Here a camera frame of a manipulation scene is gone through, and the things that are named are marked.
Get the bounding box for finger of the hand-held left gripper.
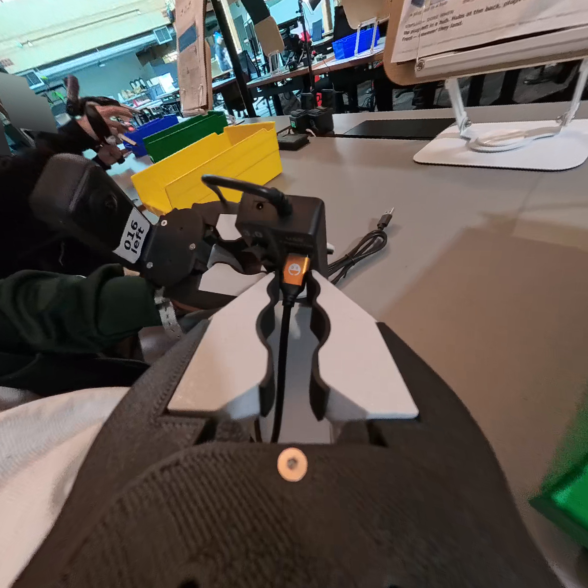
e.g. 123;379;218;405
213;212;244;243
198;246;276;300

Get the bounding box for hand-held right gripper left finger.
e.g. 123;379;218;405
168;272;278;421

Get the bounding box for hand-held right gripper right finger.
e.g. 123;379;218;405
305;270;420;424

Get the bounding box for black hub cable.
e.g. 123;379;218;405
201;175;293;217

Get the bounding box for yellow bin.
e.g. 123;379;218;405
131;122;283;217

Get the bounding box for orange plug braided cable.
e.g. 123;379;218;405
270;255;311;444

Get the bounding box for tall black USB hub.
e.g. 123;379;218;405
235;193;329;281

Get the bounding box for green bin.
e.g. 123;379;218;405
142;110;229;164
528;413;588;536

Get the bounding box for person's left forearm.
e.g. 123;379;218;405
0;264;162;400

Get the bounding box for black desk mat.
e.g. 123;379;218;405
342;118;455;140

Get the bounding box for grey mesh watch band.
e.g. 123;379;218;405
154;288;182;341

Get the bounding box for blue bin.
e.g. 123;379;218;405
332;25;379;60
122;115;180;157

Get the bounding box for black pole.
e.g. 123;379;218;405
211;0;258;118

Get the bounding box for brown cardboard board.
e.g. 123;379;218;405
176;0;213;118

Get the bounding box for wooden background table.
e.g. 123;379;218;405
248;46;386;115

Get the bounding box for person's light pants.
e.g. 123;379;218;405
0;386;134;584

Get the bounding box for white board stand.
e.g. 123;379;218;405
413;60;588;172

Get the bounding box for bundled black cable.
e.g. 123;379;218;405
327;208;395;286

